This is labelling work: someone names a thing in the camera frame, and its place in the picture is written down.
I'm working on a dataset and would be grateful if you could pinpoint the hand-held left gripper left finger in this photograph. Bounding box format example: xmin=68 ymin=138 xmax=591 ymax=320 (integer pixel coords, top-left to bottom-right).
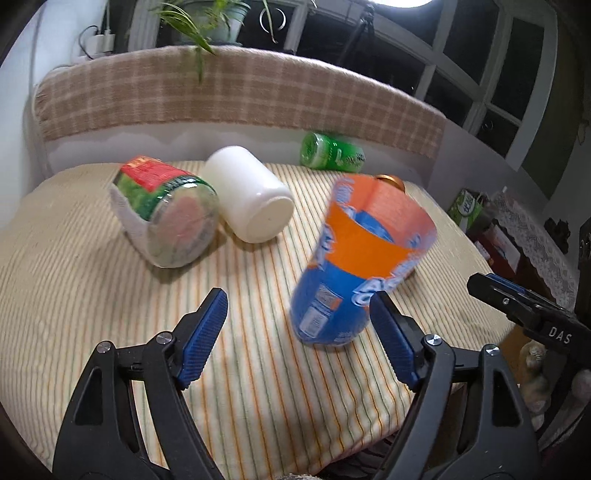
xmin=52 ymin=287 xmax=229 ymax=480

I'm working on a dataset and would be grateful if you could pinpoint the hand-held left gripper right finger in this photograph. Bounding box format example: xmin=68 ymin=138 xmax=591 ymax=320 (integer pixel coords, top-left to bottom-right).
xmin=369 ymin=292 xmax=541 ymax=480

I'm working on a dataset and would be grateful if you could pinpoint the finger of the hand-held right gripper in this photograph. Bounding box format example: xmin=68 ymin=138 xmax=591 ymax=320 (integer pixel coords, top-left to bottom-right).
xmin=467 ymin=272 xmax=546 ymax=329

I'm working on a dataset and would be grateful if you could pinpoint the orange and blue cup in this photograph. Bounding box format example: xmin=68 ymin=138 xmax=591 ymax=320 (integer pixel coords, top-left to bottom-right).
xmin=290 ymin=173 xmax=438 ymax=348

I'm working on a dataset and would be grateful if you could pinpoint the person's right hand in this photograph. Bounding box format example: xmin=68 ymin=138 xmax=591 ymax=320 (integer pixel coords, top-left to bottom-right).
xmin=518 ymin=340 xmax=552 ymax=416

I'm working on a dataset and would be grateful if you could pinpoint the red box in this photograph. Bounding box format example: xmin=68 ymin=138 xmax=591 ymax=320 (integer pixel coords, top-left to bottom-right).
xmin=471 ymin=225 xmax=523 ymax=274

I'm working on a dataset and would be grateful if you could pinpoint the white lace cloth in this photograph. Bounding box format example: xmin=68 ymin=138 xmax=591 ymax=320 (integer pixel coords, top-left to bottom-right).
xmin=489 ymin=193 xmax=581 ymax=297

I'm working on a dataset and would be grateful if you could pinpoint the green box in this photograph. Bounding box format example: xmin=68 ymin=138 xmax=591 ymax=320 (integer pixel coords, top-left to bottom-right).
xmin=447 ymin=188 xmax=485 ymax=232

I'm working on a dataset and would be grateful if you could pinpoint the striped tablecloth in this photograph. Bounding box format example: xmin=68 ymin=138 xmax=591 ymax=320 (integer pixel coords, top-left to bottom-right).
xmin=0 ymin=159 xmax=516 ymax=477

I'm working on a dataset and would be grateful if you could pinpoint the glass jar with red-green label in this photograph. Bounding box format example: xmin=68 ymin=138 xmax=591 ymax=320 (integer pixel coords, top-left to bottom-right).
xmin=108 ymin=156 xmax=221 ymax=269

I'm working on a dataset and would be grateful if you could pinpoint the gold lid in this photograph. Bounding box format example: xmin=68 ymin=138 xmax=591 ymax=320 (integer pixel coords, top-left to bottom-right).
xmin=375 ymin=174 xmax=406 ymax=193

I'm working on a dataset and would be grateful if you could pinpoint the white plastic jar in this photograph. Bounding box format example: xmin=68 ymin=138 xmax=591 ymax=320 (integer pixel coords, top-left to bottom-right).
xmin=204 ymin=145 xmax=295 ymax=244

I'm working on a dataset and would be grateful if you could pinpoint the green bottle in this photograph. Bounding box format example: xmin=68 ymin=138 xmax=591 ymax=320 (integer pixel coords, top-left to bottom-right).
xmin=300 ymin=132 xmax=365 ymax=172

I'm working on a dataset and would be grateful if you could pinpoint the plaid blanket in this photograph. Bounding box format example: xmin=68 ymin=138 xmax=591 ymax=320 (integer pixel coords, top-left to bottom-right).
xmin=32 ymin=45 xmax=448 ymax=160

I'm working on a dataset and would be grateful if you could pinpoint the white power strip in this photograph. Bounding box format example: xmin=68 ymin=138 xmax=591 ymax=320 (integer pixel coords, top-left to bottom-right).
xmin=84 ymin=30 xmax=116 ymax=59

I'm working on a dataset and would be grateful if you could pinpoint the potted plant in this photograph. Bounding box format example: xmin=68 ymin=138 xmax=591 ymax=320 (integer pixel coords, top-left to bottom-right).
xmin=154 ymin=0 xmax=279 ymax=85

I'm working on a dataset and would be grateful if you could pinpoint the white window frame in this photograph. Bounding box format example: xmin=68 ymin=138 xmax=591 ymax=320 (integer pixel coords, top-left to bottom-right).
xmin=124 ymin=0 xmax=560 ymax=158

